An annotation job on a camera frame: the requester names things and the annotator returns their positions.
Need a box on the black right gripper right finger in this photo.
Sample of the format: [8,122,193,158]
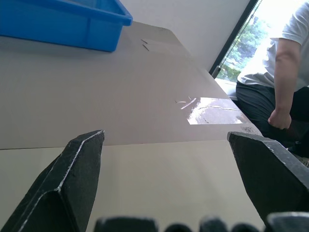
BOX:
[226,131,309,232]

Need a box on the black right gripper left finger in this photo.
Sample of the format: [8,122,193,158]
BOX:
[0,130,105,232]

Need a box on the person's bare hand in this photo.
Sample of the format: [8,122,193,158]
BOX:
[267,106,292,130]

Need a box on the seated person in grey shirt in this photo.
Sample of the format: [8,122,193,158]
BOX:
[235,0,309,167]

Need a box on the blue plastic bin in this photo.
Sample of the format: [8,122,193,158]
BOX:
[0,0,134,53]

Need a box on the black window frame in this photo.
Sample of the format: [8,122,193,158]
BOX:
[209,0,259,79]

